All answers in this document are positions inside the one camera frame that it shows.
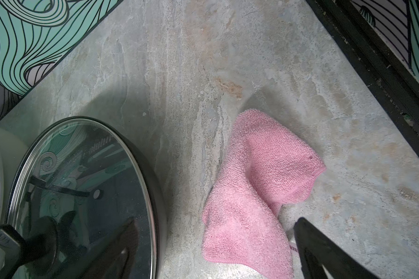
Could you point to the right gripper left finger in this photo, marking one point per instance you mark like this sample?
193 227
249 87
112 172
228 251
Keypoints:
113 258

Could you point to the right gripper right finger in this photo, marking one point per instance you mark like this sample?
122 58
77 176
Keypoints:
319 256

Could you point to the pink microfibre cloth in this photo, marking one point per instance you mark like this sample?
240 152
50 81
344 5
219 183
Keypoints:
266 167

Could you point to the glass lid of black pan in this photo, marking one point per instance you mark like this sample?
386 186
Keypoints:
39 249

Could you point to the black pan with black handle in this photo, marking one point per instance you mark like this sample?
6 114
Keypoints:
88 179

